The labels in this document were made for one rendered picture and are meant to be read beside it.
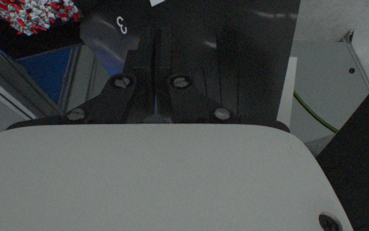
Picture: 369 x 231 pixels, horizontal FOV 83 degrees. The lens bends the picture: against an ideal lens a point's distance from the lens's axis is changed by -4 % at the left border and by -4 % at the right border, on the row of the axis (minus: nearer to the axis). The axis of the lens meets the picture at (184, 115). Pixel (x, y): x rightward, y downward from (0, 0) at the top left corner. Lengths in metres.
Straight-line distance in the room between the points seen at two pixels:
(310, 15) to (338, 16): 0.19
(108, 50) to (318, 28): 1.64
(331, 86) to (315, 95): 0.15
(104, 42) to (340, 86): 1.51
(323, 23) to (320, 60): 0.25
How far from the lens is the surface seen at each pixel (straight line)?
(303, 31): 1.76
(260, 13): 0.18
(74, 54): 0.93
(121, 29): 0.23
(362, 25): 1.96
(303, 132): 1.32
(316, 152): 0.51
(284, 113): 0.50
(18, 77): 0.63
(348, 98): 1.61
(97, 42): 0.27
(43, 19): 0.40
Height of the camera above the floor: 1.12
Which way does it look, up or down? 26 degrees down
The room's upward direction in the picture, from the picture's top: 177 degrees clockwise
